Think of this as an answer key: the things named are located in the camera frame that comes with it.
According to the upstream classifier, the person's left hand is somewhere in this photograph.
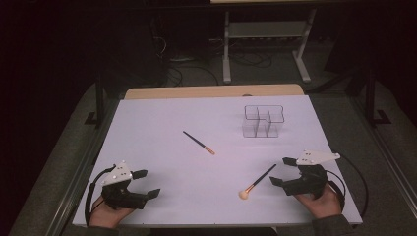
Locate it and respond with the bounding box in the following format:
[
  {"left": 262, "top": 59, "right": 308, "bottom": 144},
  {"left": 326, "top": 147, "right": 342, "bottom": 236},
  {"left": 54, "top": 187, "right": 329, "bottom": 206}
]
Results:
[{"left": 89, "top": 196, "right": 136, "bottom": 229}]

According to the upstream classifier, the person's right hand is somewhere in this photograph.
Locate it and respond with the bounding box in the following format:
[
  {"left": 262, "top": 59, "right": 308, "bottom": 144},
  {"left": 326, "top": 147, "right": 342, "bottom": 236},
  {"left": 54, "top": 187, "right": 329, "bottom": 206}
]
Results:
[{"left": 293, "top": 183, "right": 343, "bottom": 220}]

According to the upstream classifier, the thin dark makeup brush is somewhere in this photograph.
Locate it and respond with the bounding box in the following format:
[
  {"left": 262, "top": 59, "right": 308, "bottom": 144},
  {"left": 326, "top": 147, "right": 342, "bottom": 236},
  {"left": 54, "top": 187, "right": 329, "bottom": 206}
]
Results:
[{"left": 182, "top": 130, "right": 216, "bottom": 156}]

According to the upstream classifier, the fluffy cream-tipped makeup brush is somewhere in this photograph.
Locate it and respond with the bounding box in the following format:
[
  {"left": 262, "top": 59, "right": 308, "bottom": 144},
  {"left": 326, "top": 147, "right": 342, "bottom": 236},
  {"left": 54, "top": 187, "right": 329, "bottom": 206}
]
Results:
[{"left": 238, "top": 163, "right": 278, "bottom": 202}]

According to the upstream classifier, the metal frame rail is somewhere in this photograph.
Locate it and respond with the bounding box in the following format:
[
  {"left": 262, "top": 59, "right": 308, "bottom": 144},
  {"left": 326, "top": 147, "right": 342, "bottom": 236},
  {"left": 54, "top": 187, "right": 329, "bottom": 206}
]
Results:
[
  {"left": 347, "top": 94, "right": 417, "bottom": 205},
  {"left": 45, "top": 97, "right": 121, "bottom": 236}
]

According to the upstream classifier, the clear acrylic organizer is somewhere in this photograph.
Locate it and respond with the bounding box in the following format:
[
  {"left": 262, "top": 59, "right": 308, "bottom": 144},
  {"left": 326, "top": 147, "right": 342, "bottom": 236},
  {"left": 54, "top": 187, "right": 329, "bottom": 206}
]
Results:
[{"left": 241, "top": 104, "right": 286, "bottom": 139}]

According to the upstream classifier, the grey metal stand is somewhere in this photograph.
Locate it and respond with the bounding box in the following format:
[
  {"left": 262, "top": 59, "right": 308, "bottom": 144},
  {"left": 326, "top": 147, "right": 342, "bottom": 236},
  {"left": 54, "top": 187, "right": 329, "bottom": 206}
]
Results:
[{"left": 221, "top": 8, "right": 319, "bottom": 85}]

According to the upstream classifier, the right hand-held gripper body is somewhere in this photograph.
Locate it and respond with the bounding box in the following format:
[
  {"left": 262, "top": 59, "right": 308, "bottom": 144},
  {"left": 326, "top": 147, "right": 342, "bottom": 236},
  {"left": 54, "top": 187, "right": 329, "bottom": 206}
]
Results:
[{"left": 280, "top": 149, "right": 342, "bottom": 201}]

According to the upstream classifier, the white board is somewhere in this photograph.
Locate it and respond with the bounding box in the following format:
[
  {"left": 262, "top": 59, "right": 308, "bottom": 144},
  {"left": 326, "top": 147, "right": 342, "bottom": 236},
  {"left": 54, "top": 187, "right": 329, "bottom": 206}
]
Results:
[{"left": 72, "top": 94, "right": 364, "bottom": 228}]

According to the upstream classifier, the black floor cable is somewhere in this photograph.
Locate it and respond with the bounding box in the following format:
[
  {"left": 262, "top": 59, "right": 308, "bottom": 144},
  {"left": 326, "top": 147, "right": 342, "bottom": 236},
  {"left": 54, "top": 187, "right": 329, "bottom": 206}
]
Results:
[
  {"left": 228, "top": 49, "right": 273, "bottom": 69},
  {"left": 166, "top": 64, "right": 220, "bottom": 88}
]

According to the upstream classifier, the wooden table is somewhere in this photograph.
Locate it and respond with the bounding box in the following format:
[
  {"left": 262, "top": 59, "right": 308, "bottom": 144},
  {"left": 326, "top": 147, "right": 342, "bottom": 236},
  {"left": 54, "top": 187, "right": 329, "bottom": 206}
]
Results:
[{"left": 124, "top": 83, "right": 306, "bottom": 101}]

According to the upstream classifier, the black stand leg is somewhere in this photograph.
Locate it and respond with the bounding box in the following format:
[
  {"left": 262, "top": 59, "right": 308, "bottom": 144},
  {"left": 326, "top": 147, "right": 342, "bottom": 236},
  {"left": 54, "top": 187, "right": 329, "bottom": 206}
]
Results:
[
  {"left": 363, "top": 68, "right": 393, "bottom": 128},
  {"left": 84, "top": 74, "right": 108, "bottom": 130}
]

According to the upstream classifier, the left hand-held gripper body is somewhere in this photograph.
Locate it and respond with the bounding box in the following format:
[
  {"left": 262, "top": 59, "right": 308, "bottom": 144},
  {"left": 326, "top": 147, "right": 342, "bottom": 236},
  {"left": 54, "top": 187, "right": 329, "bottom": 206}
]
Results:
[{"left": 100, "top": 159, "right": 149, "bottom": 210}]

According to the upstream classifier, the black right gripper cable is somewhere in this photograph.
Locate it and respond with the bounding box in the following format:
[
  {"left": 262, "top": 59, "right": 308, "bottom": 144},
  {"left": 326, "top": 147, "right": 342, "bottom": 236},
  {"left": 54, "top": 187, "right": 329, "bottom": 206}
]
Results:
[{"left": 324, "top": 151, "right": 370, "bottom": 221}]

